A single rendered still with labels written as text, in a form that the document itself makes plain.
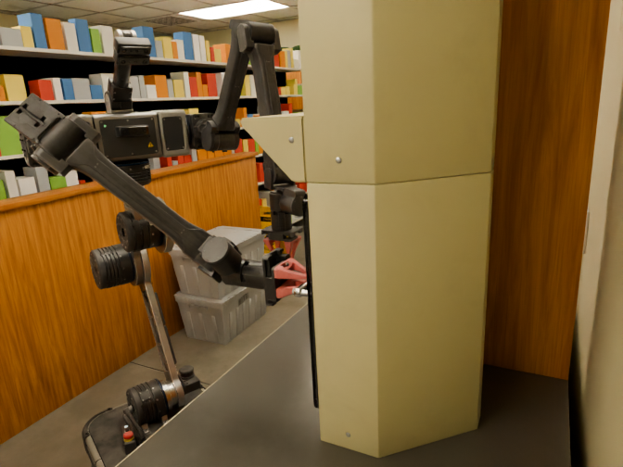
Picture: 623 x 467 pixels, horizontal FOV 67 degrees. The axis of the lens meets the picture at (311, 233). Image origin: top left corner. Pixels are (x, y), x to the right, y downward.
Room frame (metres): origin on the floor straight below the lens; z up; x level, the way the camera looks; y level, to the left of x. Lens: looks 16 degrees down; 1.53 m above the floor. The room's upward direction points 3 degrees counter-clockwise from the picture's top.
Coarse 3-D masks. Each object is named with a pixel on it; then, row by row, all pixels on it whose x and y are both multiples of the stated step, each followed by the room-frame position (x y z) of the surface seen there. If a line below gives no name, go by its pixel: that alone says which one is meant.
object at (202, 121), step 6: (192, 114) 1.64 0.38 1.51; (198, 114) 1.65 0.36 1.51; (204, 114) 1.66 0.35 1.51; (210, 114) 1.67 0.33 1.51; (192, 120) 1.63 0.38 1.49; (198, 120) 1.64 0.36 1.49; (204, 120) 1.62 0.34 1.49; (192, 126) 1.63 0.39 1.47; (198, 126) 1.61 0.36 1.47; (204, 126) 1.59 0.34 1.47; (192, 132) 1.64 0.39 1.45; (198, 132) 1.61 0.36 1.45; (198, 138) 1.62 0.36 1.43; (198, 144) 1.64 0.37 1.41
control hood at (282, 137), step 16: (256, 128) 0.75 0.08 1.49; (272, 128) 0.74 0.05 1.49; (288, 128) 0.72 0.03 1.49; (272, 144) 0.74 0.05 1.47; (288, 144) 0.72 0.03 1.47; (304, 144) 0.71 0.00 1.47; (288, 160) 0.72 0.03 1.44; (304, 160) 0.71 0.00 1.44; (288, 176) 0.73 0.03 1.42; (304, 176) 0.71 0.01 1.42
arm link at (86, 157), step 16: (48, 160) 0.90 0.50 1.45; (64, 160) 0.91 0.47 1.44; (80, 160) 0.91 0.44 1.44; (96, 160) 0.92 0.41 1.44; (64, 176) 0.92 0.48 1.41; (96, 176) 0.92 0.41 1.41; (112, 176) 0.92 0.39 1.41; (128, 176) 0.94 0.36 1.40; (112, 192) 0.92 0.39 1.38; (128, 192) 0.92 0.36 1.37; (144, 192) 0.93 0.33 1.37; (144, 208) 0.92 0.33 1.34; (160, 208) 0.93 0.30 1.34; (160, 224) 0.92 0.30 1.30; (176, 224) 0.93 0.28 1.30; (192, 224) 0.94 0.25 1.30; (176, 240) 0.92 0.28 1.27; (192, 240) 0.93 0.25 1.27; (192, 256) 0.92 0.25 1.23
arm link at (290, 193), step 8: (264, 176) 1.26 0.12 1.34; (272, 176) 1.24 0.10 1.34; (264, 184) 1.26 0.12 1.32; (272, 184) 1.24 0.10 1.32; (280, 184) 1.28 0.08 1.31; (288, 184) 1.28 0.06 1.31; (288, 192) 1.21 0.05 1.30; (296, 192) 1.19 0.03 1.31; (304, 192) 1.20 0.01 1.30; (280, 200) 1.22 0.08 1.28; (288, 200) 1.19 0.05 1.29; (296, 200) 1.19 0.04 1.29; (288, 208) 1.19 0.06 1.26; (296, 208) 1.19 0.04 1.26
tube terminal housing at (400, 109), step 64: (320, 0) 0.69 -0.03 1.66; (384, 0) 0.66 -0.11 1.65; (448, 0) 0.69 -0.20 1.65; (320, 64) 0.70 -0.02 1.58; (384, 64) 0.66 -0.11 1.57; (448, 64) 0.69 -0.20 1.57; (320, 128) 0.70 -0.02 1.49; (384, 128) 0.66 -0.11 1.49; (448, 128) 0.69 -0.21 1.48; (320, 192) 0.70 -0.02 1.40; (384, 192) 0.66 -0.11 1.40; (448, 192) 0.70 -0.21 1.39; (320, 256) 0.70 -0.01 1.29; (384, 256) 0.66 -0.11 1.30; (448, 256) 0.70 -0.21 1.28; (320, 320) 0.70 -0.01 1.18; (384, 320) 0.66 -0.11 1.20; (448, 320) 0.70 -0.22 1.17; (320, 384) 0.71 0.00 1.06; (384, 384) 0.66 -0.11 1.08; (448, 384) 0.70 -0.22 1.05; (384, 448) 0.66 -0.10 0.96
